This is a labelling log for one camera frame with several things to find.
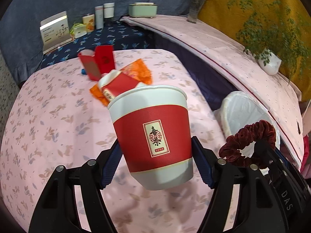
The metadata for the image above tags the dark red velvet scrunchie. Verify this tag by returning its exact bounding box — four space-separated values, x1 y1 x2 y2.
219 120 276 169

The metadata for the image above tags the red white paper cup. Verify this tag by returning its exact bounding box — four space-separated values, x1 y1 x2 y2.
107 85 193 190

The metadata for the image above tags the orange plastic bag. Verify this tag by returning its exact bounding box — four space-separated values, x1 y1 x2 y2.
90 59 152 107

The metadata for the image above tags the squashed red paper cup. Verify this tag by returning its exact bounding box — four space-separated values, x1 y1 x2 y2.
98 70 146 102

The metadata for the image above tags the red card envelope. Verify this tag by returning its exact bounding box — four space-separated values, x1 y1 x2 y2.
78 45 115 81

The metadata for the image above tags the white lined trash bin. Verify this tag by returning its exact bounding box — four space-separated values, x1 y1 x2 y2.
213 91 281 149

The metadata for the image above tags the pink bunny print tablecloth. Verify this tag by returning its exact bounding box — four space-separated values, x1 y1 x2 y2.
1 50 225 232

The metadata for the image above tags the pink dotted shelf cloth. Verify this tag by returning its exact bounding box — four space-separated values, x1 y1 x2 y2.
121 15 304 168

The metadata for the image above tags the green plant white pot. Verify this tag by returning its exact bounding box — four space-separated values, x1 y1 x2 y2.
227 0 310 78

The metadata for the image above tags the blue velvet backdrop cloth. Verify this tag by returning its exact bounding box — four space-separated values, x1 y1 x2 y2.
1 0 190 84

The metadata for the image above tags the white booklet display box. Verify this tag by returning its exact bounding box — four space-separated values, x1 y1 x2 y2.
39 11 72 54

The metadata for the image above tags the green yellow snack packet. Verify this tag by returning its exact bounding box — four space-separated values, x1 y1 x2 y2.
70 23 87 39

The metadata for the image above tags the navy floral cloth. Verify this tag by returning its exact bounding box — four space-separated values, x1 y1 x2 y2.
39 22 155 69

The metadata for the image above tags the orange floral tin can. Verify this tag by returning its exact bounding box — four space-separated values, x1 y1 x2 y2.
82 14 95 33

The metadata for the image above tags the tall white bottle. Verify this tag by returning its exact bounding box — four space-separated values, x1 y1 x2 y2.
94 5 104 30

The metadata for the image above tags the white cylindrical jar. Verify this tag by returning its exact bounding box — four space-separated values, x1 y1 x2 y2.
103 3 114 19

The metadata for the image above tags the mint green tissue box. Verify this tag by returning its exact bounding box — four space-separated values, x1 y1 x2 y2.
129 2 158 18

